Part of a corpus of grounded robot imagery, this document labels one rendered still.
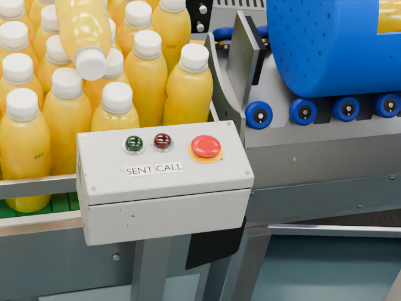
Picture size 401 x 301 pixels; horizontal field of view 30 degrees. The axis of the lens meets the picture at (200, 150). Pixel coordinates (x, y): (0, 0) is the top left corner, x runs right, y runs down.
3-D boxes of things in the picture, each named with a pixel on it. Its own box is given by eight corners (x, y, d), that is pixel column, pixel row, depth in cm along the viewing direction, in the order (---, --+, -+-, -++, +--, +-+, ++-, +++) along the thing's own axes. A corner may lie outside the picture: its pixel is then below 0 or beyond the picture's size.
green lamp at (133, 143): (144, 151, 90) (145, 145, 89) (126, 153, 89) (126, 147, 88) (141, 139, 91) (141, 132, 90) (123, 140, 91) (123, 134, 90)
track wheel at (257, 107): (274, 100, 116) (269, 99, 118) (246, 103, 115) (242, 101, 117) (274, 129, 117) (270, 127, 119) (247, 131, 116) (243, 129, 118)
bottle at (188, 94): (196, 129, 122) (211, 43, 110) (206, 160, 118) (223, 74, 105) (155, 132, 121) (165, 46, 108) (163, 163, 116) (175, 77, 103)
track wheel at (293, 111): (318, 97, 118) (313, 95, 120) (292, 99, 117) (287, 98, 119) (318, 125, 119) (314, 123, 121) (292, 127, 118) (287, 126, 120)
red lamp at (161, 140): (172, 149, 91) (173, 143, 90) (154, 151, 90) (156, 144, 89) (169, 136, 92) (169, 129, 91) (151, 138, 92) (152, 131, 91)
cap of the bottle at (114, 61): (99, 54, 105) (99, 44, 104) (126, 61, 105) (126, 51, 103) (91, 71, 102) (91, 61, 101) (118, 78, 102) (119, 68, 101)
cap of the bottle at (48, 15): (73, 20, 110) (73, 9, 108) (58, 33, 107) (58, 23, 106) (51, 10, 111) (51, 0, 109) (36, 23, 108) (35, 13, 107)
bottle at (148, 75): (140, 112, 123) (148, 25, 111) (169, 135, 120) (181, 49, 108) (108, 131, 119) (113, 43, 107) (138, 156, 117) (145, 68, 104)
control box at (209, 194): (241, 228, 96) (256, 175, 89) (86, 247, 91) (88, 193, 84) (222, 171, 103) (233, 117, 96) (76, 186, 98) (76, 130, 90)
